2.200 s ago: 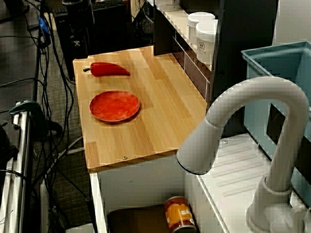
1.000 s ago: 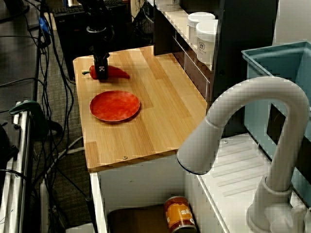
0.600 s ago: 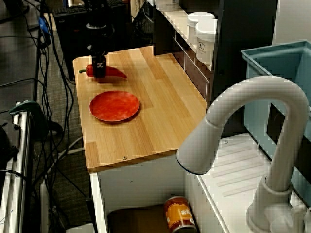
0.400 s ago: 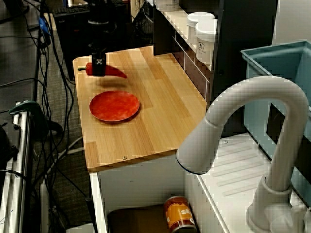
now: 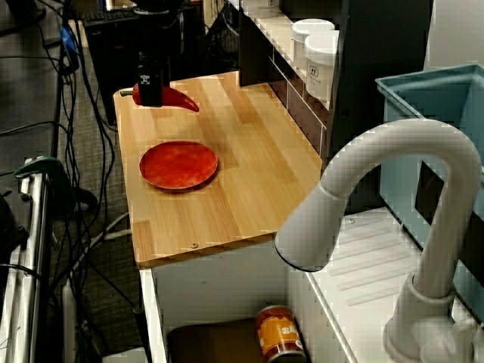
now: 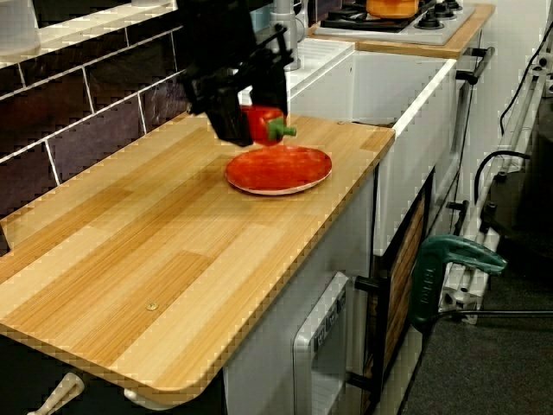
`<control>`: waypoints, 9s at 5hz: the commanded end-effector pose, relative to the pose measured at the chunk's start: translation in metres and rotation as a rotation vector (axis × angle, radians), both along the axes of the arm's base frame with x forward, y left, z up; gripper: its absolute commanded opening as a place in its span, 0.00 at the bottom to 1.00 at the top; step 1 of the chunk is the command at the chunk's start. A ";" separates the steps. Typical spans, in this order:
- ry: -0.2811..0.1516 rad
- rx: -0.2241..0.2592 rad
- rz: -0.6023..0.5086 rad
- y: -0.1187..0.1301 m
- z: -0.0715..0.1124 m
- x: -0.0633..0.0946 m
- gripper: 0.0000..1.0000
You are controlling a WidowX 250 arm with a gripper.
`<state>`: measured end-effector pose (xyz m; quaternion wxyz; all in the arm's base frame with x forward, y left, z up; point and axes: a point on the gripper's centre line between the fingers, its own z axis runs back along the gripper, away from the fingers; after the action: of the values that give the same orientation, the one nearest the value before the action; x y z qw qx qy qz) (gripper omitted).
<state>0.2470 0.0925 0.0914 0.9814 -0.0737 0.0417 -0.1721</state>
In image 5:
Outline orange food can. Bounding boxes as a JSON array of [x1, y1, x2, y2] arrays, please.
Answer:
[[255, 305, 306, 363]]

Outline red round plate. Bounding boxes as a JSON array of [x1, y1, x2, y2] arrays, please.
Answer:
[[138, 141, 219, 190]]

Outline teal plastic bin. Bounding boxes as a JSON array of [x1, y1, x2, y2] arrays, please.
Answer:
[[374, 64, 484, 322]]

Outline black wire mesh rack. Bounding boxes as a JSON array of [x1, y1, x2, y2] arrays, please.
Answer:
[[206, 3, 241, 75]]

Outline black computer keyboard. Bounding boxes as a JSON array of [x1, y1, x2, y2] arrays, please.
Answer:
[[83, 9, 138, 26]]

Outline aluminium frame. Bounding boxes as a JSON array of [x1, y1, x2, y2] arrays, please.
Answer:
[[0, 162, 52, 363]]

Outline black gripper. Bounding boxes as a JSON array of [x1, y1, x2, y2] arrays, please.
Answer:
[[134, 7, 185, 107]]

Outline green clamp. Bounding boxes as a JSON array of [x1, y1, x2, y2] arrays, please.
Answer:
[[14, 157, 76, 213]]

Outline white jar with label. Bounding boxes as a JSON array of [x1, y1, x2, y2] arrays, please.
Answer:
[[303, 29, 340, 101]]

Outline white power cable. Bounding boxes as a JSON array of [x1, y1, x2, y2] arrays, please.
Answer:
[[73, 212, 133, 273]]

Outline cream shelf ledge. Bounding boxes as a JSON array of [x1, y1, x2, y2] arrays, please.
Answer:
[[241, 11, 334, 110]]

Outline white toy sink unit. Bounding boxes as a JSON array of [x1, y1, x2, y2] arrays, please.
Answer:
[[138, 206, 484, 363]]

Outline white plastic jar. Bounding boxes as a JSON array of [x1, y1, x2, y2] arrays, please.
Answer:
[[290, 18, 336, 73], [240, 0, 281, 18]]

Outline black upright pillar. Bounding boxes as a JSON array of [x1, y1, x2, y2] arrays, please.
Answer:
[[328, 0, 432, 213]]

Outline red toy pepper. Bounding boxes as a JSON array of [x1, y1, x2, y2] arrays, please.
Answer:
[[119, 85, 200, 113]]

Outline light grey toy faucet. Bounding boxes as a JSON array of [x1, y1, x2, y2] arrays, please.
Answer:
[[274, 119, 484, 363]]

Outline blue plastic clip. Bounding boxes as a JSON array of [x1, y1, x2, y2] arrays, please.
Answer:
[[59, 26, 79, 57]]

